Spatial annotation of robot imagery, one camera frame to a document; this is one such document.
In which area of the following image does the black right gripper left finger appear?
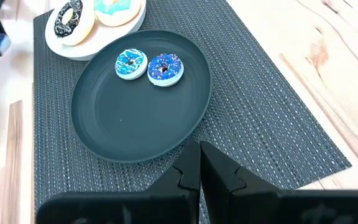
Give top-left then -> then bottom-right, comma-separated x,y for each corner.
35,138 -> 201,224

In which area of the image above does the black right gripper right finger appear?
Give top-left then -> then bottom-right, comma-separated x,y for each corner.
201,141 -> 358,224

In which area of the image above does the black frosted large donut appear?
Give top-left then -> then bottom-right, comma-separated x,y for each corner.
53,0 -> 96,47

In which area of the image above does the teal frosted large donut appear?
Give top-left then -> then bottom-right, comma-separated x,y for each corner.
93,0 -> 142,28

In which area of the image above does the dark blue sprinkled small donut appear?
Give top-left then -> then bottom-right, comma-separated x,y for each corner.
147,52 -> 185,88

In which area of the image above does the light blue sprinkled small donut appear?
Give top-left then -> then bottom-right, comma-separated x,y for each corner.
114,48 -> 149,81

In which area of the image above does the dark grey round plate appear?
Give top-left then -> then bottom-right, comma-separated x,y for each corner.
70,29 -> 213,164

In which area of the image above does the grey woven placemat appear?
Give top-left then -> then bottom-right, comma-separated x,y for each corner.
32,0 -> 352,224

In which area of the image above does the white round plate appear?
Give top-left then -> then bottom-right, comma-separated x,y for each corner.
44,0 -> 147,62

